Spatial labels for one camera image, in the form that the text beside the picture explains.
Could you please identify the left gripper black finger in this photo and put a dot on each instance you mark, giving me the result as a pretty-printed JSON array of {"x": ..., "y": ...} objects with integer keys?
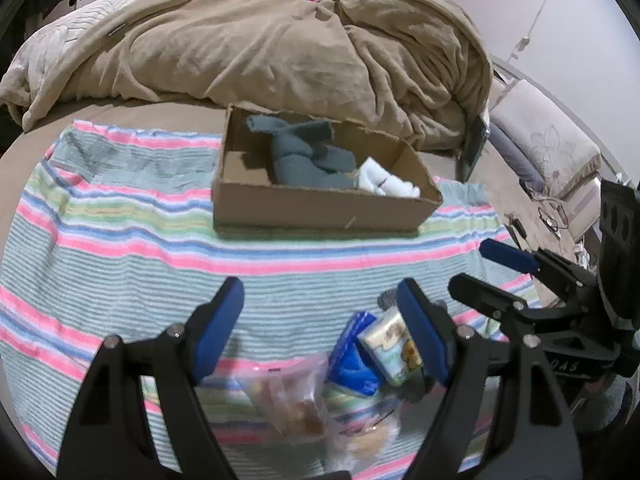
[{"x": 504, "y": 311}]

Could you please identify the striped colourful towel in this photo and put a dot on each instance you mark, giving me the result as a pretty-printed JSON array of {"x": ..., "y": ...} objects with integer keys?
[{"x": 113, "y": 233}]

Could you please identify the brown cardboard box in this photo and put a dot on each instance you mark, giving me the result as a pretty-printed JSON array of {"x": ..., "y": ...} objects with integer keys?
[{"x": 245, "y": 194}]

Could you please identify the white patterned quilt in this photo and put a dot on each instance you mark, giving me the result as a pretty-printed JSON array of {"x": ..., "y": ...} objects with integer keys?
[{"x": 41, "y": 51}]

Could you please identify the beige blanket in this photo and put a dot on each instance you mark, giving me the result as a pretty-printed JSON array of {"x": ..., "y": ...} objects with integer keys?
[{"x": 416, "y": 69}]

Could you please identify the black phone on stand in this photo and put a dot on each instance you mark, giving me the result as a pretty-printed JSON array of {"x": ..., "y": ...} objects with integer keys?
[{"x": 472, "y": 147}]

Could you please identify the grey sock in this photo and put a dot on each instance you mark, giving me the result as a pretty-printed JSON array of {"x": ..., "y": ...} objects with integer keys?
[{"x": 303, "y": 154}]

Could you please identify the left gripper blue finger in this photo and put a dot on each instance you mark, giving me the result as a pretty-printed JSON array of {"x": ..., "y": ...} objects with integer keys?
[{"x": 564, "y": 278}]

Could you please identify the beige embroidered pillow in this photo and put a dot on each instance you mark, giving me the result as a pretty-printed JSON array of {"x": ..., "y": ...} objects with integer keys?
[{"x": 560, "y": 151}]

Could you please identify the white sock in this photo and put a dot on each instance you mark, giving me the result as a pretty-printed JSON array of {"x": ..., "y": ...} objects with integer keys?
[{"x": 371, "y": 177}]

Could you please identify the clear plastic snack bag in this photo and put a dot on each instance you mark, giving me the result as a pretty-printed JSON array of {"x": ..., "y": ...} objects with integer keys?
[{"x": 290, "y": 398}]

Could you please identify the blue tissue pack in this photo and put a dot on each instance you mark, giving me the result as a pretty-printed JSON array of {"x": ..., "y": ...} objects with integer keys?
[{"x": 350, "y": 368}]

